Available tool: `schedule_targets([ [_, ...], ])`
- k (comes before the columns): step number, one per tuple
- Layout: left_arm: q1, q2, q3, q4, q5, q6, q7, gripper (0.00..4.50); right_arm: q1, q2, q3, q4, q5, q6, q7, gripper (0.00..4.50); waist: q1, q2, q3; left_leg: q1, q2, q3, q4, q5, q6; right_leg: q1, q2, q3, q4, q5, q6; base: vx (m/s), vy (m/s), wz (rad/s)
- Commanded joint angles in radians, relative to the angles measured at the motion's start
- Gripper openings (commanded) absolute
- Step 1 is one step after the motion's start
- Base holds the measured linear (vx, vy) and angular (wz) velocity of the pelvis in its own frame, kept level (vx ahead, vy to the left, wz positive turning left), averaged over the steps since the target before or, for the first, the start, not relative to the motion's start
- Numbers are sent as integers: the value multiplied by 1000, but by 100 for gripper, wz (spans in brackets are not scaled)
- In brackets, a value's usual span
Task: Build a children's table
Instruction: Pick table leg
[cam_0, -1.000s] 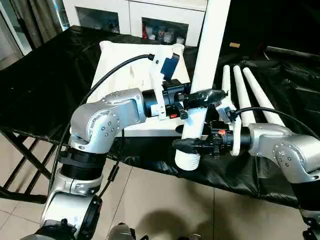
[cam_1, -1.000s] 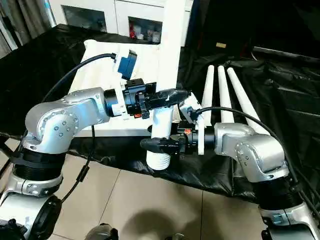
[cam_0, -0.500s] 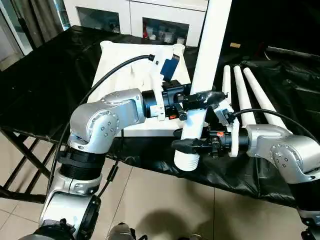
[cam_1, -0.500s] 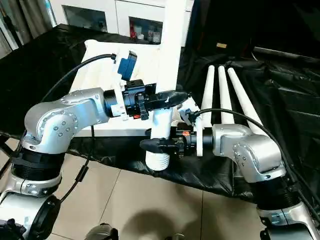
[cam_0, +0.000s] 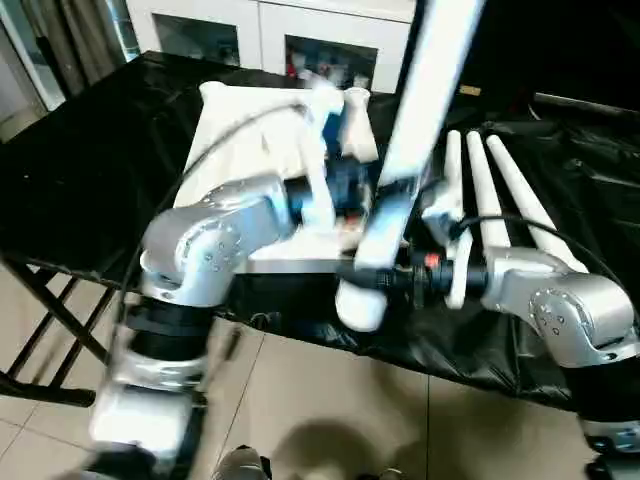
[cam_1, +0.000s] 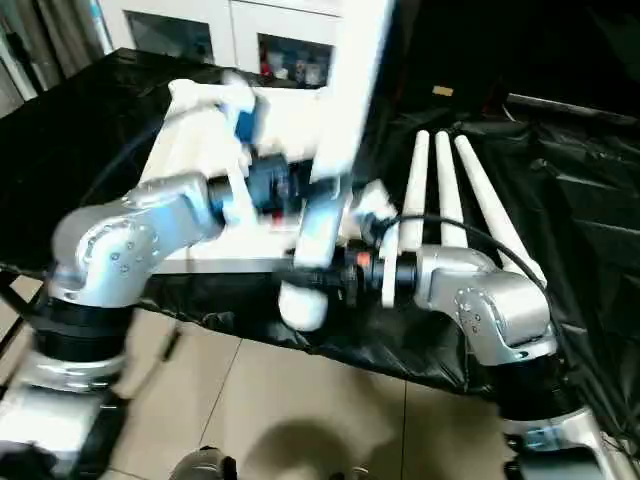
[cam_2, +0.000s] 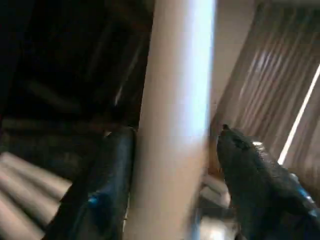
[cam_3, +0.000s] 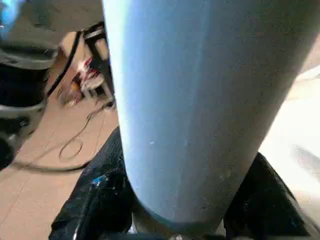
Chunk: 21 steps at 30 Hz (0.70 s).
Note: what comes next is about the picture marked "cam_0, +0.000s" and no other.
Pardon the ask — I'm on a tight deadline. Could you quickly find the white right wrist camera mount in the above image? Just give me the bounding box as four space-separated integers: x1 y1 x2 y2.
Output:
421 174 475 310

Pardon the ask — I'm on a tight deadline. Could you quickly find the white glass-door cabinet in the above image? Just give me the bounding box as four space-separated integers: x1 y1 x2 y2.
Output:
124 0 417 97

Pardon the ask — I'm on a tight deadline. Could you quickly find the grey robot left foot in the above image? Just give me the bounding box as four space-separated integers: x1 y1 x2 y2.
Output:
212 443 275 480

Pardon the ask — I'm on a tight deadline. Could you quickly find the dark folding stand frame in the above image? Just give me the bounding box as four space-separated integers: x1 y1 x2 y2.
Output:
0 249 129 407

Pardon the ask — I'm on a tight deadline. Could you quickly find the grey curtain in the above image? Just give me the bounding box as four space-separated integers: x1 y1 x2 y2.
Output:
14 0 139 101

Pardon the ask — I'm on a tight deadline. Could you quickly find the white plastic table leg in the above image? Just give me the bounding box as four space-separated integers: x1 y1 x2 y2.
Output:
465 129 512 250
333 0 489 334
484 133 592 275
442 129 467 221

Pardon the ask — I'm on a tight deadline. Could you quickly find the long black bar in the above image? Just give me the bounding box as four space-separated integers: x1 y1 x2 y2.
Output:
532 91 640 124

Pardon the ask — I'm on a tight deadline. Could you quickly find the white plastic table top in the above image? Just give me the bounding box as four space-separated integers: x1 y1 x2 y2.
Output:
172 81 380 277

